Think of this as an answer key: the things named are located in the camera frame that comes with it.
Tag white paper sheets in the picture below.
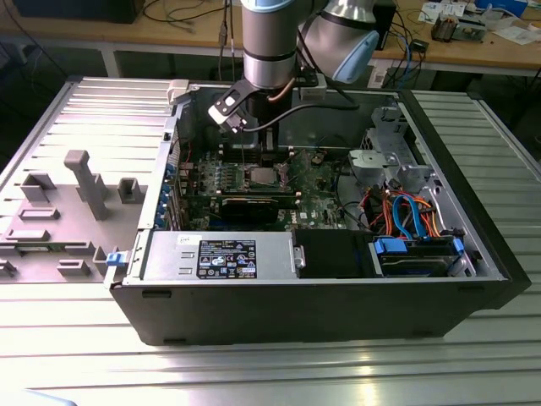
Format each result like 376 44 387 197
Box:
418 2 468 23

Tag black drive box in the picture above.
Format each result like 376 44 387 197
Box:
293 230 375 280

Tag CPU socket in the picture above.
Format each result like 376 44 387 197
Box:
240 162 292 190

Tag grey plug cable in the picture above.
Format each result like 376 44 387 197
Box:
216 0 238 82

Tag white camera box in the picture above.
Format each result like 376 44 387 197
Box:
298 75 327 101

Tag black PC case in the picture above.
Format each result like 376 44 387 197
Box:
103 80 533 348

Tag blue box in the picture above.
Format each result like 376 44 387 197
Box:
475 0 529 12

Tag hard disk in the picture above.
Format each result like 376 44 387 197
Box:
380 252 454 278

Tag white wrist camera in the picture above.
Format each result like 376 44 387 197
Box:
206 79 251 137

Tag black graphics card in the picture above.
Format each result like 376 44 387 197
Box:
219 195 281 225

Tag orange wire bundle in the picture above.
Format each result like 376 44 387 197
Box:
370 190 445 240

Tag green motherboard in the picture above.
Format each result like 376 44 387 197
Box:
167 145 352 232

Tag wooden work desk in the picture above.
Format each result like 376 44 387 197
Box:
0 0 541 80

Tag red data cable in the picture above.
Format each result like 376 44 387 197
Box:
358 188 384 212

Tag grey circuit device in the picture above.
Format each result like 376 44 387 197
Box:
455 12 494 43

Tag blue round cable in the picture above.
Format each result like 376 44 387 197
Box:
395 33 424 84

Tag silver metal disk bay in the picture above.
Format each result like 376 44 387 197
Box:
347 105 445 200

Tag white printed sheet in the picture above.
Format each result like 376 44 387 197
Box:
492 25 541 46

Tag silver CPU chip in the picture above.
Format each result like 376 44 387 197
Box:
249 167 276 184

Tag copper coloured hose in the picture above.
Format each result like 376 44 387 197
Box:
269 79 296 103

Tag blue disk carrier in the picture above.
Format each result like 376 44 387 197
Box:
368 236 466 278

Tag grey parts rack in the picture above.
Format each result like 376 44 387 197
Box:
0 149 148 285

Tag large black box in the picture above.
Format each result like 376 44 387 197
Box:
12 0 147 25

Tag blue card retainer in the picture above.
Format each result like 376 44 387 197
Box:
152 162 176 232

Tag black camera cable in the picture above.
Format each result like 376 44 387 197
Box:
243 82 360 133

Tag metal socket cover frame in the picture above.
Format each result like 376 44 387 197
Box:
278 148 312 189

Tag white wire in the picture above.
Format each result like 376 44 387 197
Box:
429 197 450 232

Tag silver power supply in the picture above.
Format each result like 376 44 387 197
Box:
141 231 295 283

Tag blue flat data cable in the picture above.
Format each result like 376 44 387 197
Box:
391 195 418 239
405 198 431 243

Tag red black wire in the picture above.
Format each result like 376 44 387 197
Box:
167 135 196 167

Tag copper coil part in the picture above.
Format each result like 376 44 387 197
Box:
430 12 458 43

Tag grey plastic case latch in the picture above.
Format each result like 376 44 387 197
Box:
167 79 192 107

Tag black upright device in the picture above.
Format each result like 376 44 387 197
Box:
374 0 397 52

